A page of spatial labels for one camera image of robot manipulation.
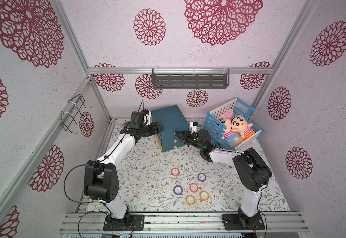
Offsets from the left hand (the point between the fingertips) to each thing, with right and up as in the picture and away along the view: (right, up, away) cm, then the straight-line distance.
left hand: (159, 128), depth 87 cm
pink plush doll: (+45, -5, +9) cm, 46 cm away
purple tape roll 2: (+11, -36, -3) cm, 38 cm away
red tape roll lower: (+20, -35, -2) cm, 40 cm away
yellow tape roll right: (+26, -38, -4) cm, 46 cm away
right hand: (+11, -2, +2) cm, 11 cm away
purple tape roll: (+25, -31, +1) cm, 40 cm away
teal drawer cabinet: (+8, +5, +3) cm, 10 cm away
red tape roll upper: (+9, -27, +5) cm, 29 cm away
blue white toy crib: (+36, -1, +9) cm, 37 cm away
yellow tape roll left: (+18, -40, -6) cm, 44 cm away
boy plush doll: (+52, +3, +10) cm, 53 cm away
